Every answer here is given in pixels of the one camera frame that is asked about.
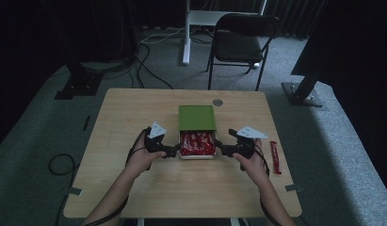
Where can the grey tape piece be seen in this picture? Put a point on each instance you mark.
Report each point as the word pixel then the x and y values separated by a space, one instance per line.
pixel 293 188

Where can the red snack bar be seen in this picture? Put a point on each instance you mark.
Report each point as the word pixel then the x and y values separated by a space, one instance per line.
pixel 275 157

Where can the black stand with bolted base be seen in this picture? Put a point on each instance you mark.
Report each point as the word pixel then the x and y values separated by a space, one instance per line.
pixel 302 94

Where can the white desk frame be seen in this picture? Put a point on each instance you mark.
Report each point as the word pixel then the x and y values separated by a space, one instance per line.
pixel 186 37

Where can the black tape strip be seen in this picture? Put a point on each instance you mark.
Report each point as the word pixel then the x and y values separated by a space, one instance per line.
pixel 86 123

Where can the black folding chair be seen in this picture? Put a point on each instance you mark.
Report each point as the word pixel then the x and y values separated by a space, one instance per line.
pixel 238 45

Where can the person's right hand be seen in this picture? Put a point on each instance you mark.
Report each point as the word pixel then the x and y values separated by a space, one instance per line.
pixel 254 166

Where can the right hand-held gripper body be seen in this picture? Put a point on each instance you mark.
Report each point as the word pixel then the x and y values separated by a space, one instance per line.
pixel 247 146

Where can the white drawer tray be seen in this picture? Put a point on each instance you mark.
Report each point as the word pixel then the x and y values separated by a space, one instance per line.
pixel 197 157

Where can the black stand with flat base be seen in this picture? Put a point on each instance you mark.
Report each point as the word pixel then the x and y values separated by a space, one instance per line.
pixel 79 84

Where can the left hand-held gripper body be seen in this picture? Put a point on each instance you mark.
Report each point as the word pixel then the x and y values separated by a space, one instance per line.
pixel 153 141

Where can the pile of red packets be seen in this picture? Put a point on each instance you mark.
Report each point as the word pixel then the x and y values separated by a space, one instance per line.
pixel 197 143

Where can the large dark cloth screen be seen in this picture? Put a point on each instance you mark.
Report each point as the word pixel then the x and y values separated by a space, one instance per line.
pixel 354 62

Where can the person's left hand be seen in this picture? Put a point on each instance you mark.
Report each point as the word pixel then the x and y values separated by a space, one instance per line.
pixel 142 161

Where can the round grey table grommet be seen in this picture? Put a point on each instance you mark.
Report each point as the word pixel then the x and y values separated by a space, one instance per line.
pixel 217 102

